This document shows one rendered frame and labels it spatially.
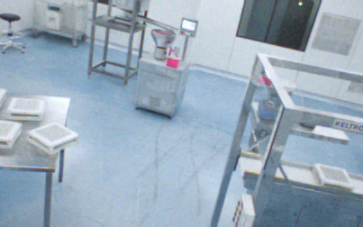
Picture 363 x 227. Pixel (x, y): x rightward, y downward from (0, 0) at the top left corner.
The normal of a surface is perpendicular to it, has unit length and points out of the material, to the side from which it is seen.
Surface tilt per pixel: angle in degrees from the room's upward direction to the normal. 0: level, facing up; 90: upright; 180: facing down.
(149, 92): 89
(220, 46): 90
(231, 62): 90
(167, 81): 90
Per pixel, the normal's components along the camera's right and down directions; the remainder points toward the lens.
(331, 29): -0.25, 0.36
